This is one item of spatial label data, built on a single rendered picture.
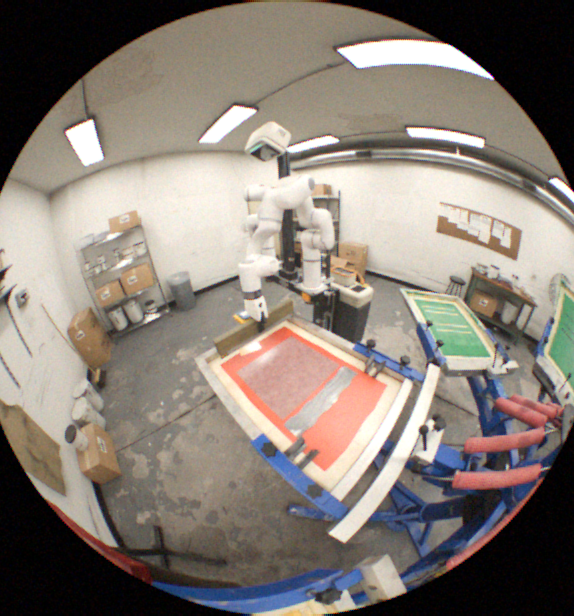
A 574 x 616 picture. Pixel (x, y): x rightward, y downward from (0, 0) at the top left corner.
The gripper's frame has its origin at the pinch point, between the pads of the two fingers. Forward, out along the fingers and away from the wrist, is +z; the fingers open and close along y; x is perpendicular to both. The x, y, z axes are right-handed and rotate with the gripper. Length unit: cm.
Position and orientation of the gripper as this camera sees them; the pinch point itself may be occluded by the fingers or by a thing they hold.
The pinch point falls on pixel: (258, 325)
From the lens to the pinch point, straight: 78.0
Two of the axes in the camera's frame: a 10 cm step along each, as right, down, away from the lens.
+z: 0.6, 8.5, 5.3
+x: -7.2, 4.0, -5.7
